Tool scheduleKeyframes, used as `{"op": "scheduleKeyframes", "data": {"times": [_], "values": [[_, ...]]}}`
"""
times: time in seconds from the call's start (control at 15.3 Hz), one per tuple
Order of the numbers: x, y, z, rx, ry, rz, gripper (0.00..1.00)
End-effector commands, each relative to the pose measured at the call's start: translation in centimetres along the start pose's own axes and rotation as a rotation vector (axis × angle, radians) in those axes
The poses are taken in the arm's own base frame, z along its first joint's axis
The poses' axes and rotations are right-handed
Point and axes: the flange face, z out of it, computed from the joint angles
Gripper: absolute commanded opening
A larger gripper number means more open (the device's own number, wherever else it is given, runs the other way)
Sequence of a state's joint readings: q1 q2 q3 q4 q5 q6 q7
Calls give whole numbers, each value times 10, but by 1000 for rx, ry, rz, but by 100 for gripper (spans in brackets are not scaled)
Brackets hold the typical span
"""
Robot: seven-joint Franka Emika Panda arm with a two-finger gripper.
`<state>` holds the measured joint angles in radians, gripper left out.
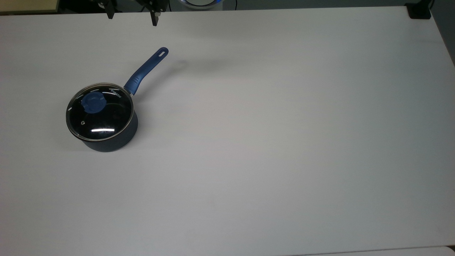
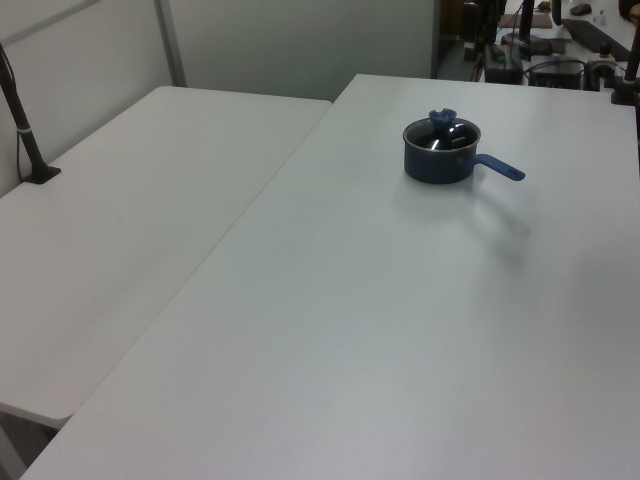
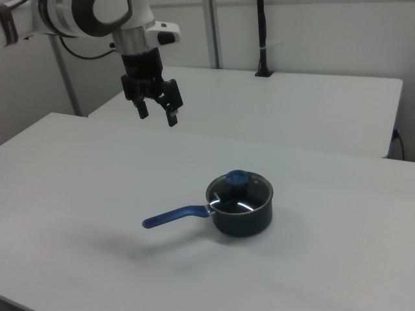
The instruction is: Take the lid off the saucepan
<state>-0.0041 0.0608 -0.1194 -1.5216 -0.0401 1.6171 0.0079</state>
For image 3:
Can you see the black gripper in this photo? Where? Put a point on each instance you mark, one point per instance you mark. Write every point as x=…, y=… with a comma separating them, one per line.
x=142, y=66

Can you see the glass lid with blue knob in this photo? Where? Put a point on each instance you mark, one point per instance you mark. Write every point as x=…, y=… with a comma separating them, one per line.
x=236, y=179

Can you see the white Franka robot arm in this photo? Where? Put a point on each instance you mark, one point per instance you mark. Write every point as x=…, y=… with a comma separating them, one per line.
x=139, y=13

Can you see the dark blue saucepan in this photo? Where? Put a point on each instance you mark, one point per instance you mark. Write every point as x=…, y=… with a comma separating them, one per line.
x=246, y=223

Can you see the grey metal partition post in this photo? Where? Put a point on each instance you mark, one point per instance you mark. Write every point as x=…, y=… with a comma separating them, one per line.
x=211, y=32
x=66, y=74

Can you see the black camera stand with tape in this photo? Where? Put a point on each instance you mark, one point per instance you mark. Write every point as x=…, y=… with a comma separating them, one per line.
x=263, y=32

